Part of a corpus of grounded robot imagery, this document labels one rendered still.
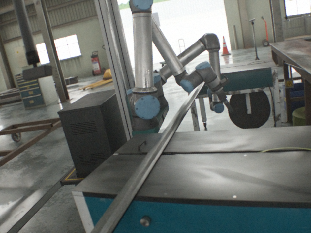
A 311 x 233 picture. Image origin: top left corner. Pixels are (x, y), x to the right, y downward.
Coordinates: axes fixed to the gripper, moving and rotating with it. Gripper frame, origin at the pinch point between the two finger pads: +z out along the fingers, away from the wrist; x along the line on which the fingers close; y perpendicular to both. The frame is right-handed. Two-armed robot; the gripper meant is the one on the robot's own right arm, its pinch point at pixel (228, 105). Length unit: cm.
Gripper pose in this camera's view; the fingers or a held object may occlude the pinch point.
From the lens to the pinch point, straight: 195.3
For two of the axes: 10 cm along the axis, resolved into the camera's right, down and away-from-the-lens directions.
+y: -8.2, 5.3, 2.4
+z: 5.8, 7.5, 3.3
